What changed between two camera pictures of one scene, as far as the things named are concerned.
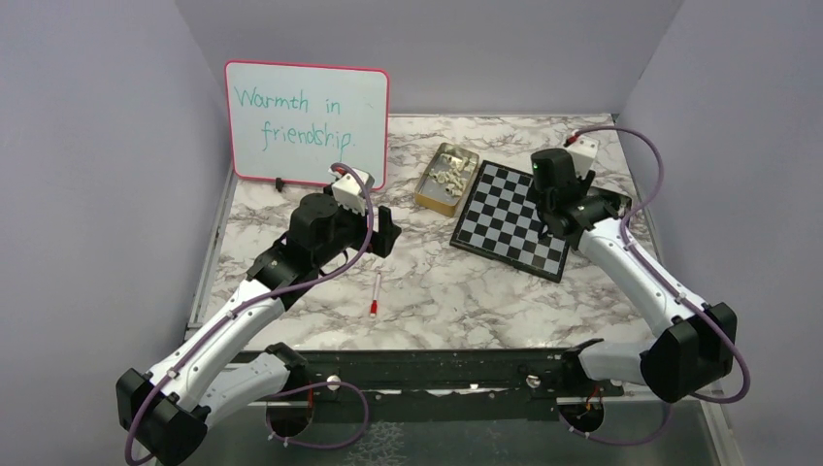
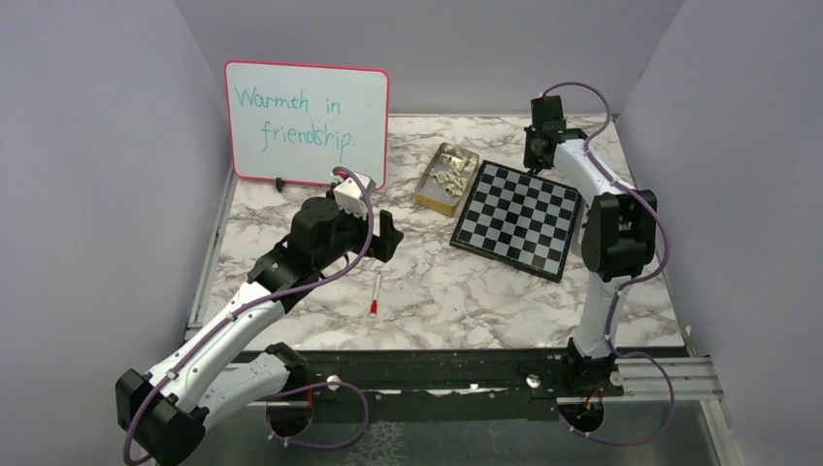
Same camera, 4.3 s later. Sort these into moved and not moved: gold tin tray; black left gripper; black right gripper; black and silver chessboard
Moved: black right gripper
Not moved: black and silver chessboard; gold tin tray; black left gripper
